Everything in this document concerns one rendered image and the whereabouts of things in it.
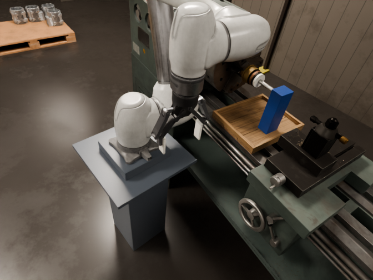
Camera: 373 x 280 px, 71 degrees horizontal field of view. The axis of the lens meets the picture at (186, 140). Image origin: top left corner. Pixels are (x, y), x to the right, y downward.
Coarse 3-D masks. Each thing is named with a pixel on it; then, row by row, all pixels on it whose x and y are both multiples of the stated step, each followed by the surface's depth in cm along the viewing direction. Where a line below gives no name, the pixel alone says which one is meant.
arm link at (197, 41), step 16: (176, 16) 57; (192, 16) 54; (208, 16) 55; (176, 32) 57; (192, 32) 55; (208, 32) 56; (224, 32) 61; (176, 48) 59; (192, 48) 58; (208, 48) 59; (224, 48) 62; (176, 64) 62; (192, 64) 60; (208, 64) 62
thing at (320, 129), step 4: (320, 124) 94; (324, 124) 93; (316, 128) 94; (320, 128) 93; (324, 128) 92; (336, 128) 92; (316, 132) 94; (320, 132) 92; (324, 132) 91; (328, 132) 91; (332, 132) 91; (336, 132) 91; (324, 136) 91; (328, 136) 91; (332, 136) 91
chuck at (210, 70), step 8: (216, 64) 124; (224, 64) 127; (232, 64) 140; (208, 72) 130; (216, 72) 127; (224, 72) 130; (208, 80) 135; (216, 80) 131; (224, 80) 134; (216, 88) 135
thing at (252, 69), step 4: (252, 64) 125; (248, 68) 124; (252, 68) 124; (256, 68) 124; (240, 72) 128; (244, 72) 125; (248, 72) 124; (252, 72) 123; (256, 72) 122; (260, 72) 122; (244, 76) 125; (248, 76) 124; (252, 76) 122; (244, 80) 127; (248, 80) 125; (252, 80) 123; (252, 84) 125
